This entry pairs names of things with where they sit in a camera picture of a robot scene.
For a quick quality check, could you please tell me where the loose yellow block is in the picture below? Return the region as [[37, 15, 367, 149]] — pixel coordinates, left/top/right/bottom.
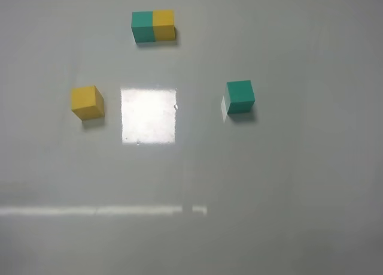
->
[[71, 85, 105, 121]]

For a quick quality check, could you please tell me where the yellow template block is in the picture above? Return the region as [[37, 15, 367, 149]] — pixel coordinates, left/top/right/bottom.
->
[[153, 10, 175, 41]]

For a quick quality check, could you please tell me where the green template block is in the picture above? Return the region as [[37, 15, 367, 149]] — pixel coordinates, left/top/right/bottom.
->
[[131, 11, 156, 43]]

